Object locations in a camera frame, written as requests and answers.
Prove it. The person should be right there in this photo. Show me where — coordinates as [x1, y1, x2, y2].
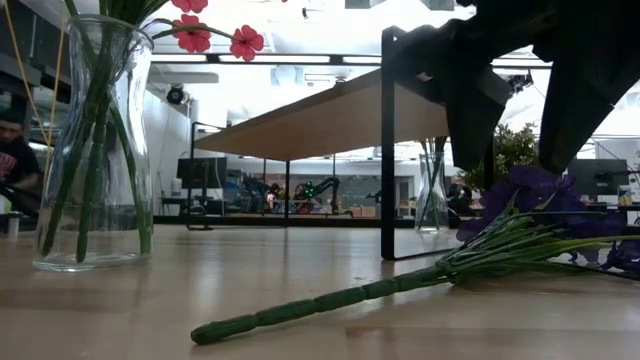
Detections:
[0, 107, 45, 201]

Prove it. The black overhead camera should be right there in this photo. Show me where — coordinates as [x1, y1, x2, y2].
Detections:
[165, 84, 186, 106]

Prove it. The clear glass vase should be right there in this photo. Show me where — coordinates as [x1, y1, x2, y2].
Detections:
[414, 137, 451, 235]
[32, 13, 155, 274]

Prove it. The black monitor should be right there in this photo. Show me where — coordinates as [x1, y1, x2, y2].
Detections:
[567, 158, 630, 197]
[175, 156, 229, 190]

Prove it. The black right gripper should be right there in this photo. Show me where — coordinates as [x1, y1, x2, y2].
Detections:
[394, 0, 640, 175]

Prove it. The purple artificial flower bunch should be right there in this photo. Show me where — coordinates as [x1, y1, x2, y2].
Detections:
[189, 165, 640, 347]

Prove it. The black track spotlight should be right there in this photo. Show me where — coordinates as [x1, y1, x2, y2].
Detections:
[509, 72, 535, 95]

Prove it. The green potted plant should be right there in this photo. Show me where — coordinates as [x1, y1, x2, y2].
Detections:
[459, 122, 544, 191]

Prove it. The yellow cable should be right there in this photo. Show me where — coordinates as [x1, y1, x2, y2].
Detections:
[2, 0, 67, 176]

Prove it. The black aluminium rig frame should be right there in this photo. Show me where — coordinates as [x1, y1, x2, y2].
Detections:
[149, 51, 640, 242]

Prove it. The red artificial flower bunch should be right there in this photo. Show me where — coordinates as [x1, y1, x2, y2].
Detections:
[37, 0, 266, 265]

